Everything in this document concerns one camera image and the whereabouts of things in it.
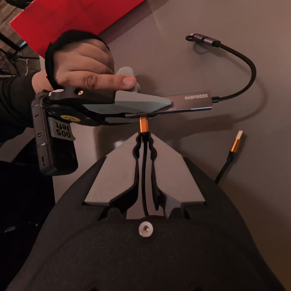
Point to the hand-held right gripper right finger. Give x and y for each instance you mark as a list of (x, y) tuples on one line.
[(177, 179)]

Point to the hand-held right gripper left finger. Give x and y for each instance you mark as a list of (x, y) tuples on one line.
[(113, 179)]

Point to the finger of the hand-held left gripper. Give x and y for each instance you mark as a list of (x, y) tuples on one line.
[(118, 120), (136, 103)]

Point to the red plastic bin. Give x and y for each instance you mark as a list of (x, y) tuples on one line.
[(68, 18)]

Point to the person's left hand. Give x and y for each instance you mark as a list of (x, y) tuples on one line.
[(86, 61)]

